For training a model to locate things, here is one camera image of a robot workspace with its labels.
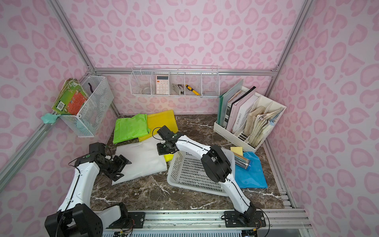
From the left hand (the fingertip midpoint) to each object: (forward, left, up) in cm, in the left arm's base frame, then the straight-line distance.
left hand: (126, 164), depth 81 cm
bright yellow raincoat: (+6, -22, -5) cm, 23 cm away
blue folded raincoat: (-5, -71, -9) cm, 72 cm away
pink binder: (+26, -61, +17) cm, 68 cm away
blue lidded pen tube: (+3, -65, -4) cm, 65 cm away
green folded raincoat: (+33, +12, -10) cm, 36 cm away
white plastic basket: (+1, -32, -11) cm, 34 cm away
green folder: (+33, -55, +18) cm, 66 cm away
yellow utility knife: (+47, -33, +16) cm, 59 cm away
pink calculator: (+46, -17, +19) cm, 52 cm away
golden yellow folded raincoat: (+40, -8, -10) cm, 42 cm away
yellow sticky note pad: (+13, -65, -8) cm, 66 cm away
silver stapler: (+46, -25, +15) cm, 54 cm away
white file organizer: (+24, -79, +14) cm, 84 cm away
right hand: (+11, -15, -5) cm, 19 cm away
